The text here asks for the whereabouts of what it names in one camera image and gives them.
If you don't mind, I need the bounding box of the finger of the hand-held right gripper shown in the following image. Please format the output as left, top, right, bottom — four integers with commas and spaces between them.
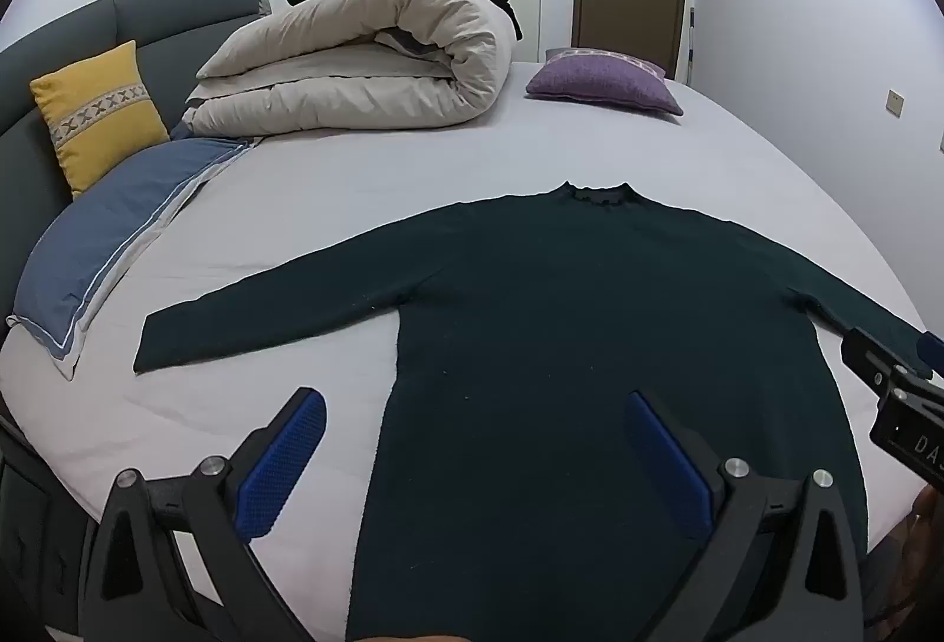
916, 330, 944, 382
841, 326, 932, 392

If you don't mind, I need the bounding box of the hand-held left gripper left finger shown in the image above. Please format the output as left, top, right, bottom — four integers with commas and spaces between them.
77, 386, 329, 642

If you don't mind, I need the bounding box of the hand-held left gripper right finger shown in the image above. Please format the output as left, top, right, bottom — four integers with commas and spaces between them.
625, 389, 867, 642

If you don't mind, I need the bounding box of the dark green sweater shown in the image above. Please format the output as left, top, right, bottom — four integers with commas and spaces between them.
133, 181, 932, 642

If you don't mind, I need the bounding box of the blue pillow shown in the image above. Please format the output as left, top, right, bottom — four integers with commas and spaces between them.
6, 136, 261, 382

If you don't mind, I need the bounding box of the purple cushion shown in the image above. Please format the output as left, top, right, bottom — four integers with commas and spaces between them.
525, 48, 684, 118

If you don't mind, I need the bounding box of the beige folded duvet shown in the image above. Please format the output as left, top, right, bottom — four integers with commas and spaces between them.
173, 0, 515, 140

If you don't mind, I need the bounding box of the yellow patterned cushion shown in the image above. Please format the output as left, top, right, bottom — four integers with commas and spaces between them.
29, 40, 172, 201

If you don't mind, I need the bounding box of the grey-blue bed headboard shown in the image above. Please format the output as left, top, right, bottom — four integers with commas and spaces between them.
0, 0, 274, 348

